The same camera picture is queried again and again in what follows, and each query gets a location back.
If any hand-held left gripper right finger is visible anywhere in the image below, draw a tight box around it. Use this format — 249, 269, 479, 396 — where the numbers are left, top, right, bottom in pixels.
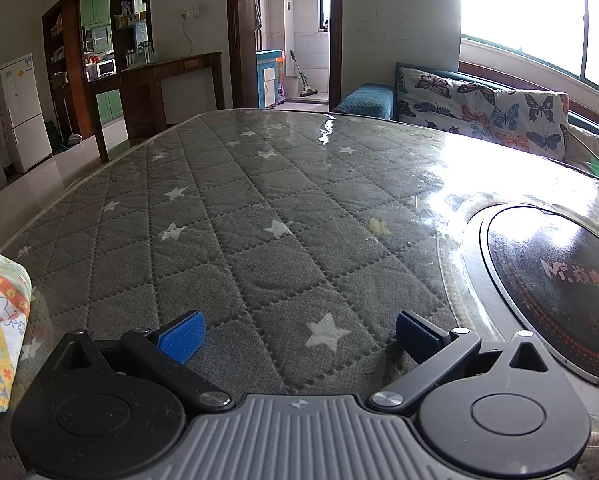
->
368, 310, 556, 414

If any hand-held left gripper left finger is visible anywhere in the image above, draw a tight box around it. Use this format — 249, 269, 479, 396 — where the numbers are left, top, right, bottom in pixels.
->
54, 310, 233, 412

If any grey quilted star table cover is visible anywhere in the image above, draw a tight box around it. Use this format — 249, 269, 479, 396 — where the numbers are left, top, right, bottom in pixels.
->
0, 107, 599, 441

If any round black hotplate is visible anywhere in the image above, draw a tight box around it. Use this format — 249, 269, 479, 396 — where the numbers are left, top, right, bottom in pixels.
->
462, 202, 599, 391

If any teal sofa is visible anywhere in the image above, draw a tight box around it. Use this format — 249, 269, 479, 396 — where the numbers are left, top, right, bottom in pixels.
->
332, 70, 599, 143

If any butterfly print cushion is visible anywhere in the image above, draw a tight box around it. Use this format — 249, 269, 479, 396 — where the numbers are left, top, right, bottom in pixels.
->
395, 66, 570, 162

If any dark wooden console table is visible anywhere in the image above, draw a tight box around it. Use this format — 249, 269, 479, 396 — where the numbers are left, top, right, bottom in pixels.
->
84, 51, 225, 163

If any white pillow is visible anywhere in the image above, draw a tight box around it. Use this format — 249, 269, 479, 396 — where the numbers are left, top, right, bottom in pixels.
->
564, 124, 599, 183

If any blue and white cabinet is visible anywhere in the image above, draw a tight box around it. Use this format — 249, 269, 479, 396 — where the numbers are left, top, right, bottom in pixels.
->
256, 49, 284, 108

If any white refrigerator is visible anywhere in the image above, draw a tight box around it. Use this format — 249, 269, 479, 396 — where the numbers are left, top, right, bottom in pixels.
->
0, 52, 54, 174

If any mop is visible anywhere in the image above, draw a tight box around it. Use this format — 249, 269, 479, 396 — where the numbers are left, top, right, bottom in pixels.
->
290, 50, 318, 98

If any dark wooden shelf unit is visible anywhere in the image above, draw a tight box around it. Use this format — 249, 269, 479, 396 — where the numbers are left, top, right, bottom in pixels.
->
42, 0, 153, 161

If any window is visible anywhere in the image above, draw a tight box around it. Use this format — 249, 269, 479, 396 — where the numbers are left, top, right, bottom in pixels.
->
458, 0, 599, 101

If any white power cable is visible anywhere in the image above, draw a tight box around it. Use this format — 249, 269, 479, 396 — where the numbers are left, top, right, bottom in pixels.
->
182, 15, 196, 58

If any dark wooden door frame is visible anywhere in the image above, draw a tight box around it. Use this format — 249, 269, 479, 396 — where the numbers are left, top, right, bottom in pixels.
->
226, 0, 343, 111

